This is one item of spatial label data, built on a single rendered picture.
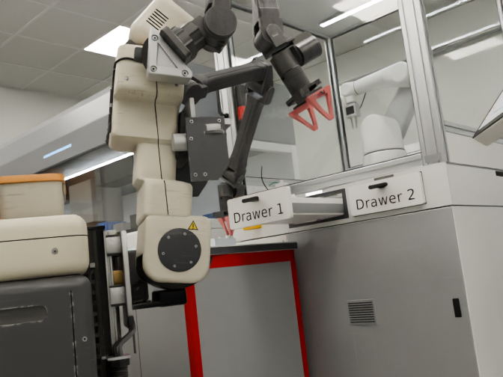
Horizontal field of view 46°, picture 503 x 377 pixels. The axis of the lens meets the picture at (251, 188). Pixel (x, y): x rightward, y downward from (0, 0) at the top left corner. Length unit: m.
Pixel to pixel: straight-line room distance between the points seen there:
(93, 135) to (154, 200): 1.67
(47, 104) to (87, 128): 3.57
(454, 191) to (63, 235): 1.30
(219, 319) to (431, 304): 0.71
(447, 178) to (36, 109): 5.17
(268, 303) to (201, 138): 0.93
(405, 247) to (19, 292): 1.32
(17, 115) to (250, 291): 4.67
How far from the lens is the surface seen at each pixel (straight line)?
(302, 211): 2.03
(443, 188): 2.03
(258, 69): 2.05
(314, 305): 2.34
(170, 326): 2.03
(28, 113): 6.53
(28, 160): 3.67
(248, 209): 2.07
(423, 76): 2.11
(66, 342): 1.23
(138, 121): 1.49
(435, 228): 2.05
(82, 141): 3.15
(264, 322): 2.19
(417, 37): 2.16
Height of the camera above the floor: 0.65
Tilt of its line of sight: 8 degrees up
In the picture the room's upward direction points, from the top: 7 degrees counter-clockwise
